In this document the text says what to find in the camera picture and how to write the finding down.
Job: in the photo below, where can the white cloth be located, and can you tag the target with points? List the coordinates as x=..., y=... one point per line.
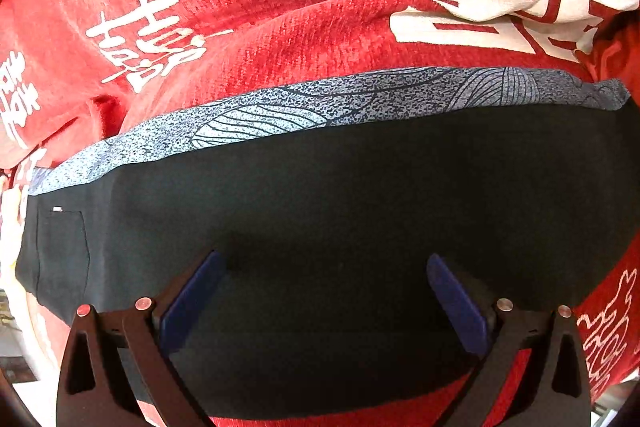
x=9, y=227

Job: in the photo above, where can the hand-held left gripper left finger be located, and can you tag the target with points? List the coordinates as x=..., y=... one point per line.
x=192, y=298

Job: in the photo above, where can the black pants with blue waistband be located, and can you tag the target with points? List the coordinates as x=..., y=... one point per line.
x=325, y=207

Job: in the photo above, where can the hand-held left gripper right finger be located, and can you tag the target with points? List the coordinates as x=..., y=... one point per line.
x=457, y=302

